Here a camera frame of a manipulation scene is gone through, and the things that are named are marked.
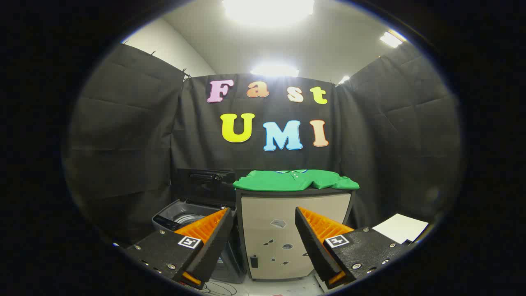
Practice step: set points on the black backdrop cloth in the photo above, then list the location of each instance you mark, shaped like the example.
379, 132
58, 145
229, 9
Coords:
123, 144

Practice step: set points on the white paper sheet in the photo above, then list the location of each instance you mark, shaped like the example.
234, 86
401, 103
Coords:
400, 228

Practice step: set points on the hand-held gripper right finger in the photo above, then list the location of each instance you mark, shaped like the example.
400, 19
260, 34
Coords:
312, 242

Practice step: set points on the beige cabinet with dark top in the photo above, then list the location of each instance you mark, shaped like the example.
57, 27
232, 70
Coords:
267, 213

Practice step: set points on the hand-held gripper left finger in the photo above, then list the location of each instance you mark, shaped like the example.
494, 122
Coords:
213, 242

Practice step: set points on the green polo shirt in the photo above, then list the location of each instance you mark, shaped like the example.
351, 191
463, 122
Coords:
287, 183

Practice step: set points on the grey washing machine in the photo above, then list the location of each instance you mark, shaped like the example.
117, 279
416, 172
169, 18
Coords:
168, 218

